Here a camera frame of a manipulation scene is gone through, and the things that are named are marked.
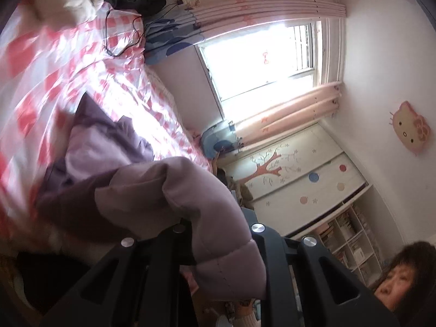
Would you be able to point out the person's head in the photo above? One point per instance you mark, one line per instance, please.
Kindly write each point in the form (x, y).
(398, 282)

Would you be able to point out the cat face wall decoration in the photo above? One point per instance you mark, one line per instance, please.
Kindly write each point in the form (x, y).
(408, 129)

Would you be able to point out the window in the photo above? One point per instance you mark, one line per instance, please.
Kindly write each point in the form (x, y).
(259, 61)

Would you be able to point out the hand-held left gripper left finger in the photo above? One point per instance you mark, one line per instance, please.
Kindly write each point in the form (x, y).
(167, 245)

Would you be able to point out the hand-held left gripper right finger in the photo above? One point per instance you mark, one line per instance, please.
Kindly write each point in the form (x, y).
(269, 255)

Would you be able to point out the white bookshelf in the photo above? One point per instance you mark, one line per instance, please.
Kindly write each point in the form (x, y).
(351, 242)

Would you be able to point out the dark clothes pile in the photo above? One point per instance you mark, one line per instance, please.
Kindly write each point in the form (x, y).
(238, 190)

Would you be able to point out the white wardrobe with tree print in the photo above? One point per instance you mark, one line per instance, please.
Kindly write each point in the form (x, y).
(306, 177)

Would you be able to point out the pink checked plastic bed sheet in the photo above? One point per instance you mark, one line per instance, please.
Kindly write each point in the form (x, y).
(34, 75)

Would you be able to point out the purple jacket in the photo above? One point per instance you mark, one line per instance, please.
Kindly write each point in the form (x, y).
(190, 184)

